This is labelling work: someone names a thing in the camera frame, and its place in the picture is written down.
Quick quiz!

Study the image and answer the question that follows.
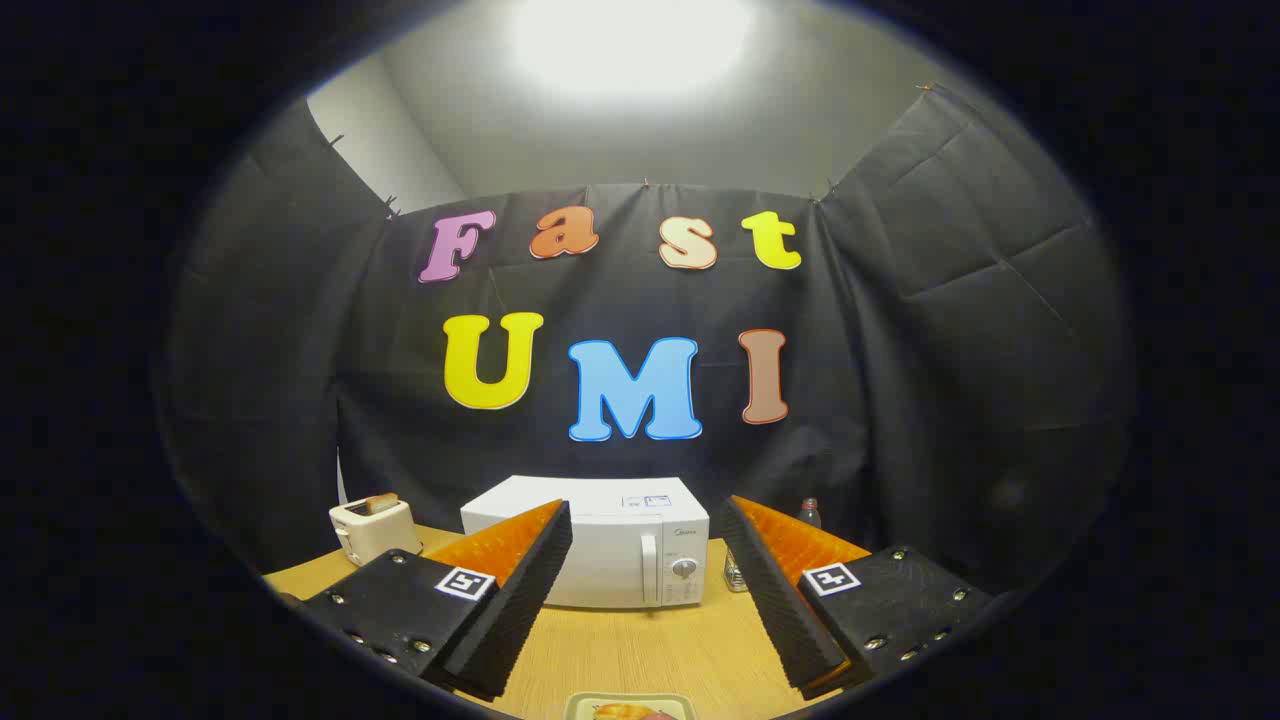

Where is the pale green plate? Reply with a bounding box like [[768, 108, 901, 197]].
[[564, 692, 698, 720]]

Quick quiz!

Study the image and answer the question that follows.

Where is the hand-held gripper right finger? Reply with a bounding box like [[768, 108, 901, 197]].
[[720, 495, 997, 701]]

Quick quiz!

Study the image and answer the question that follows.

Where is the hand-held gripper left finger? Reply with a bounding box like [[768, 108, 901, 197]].
[[297, 500, 574, 701]]

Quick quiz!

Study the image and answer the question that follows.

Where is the white microwave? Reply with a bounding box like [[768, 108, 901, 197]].
[[461, 475, 710, 610]]

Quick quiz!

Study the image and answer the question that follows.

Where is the cream toaster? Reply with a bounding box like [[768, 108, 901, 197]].
[[329, 497, 422, 567]]

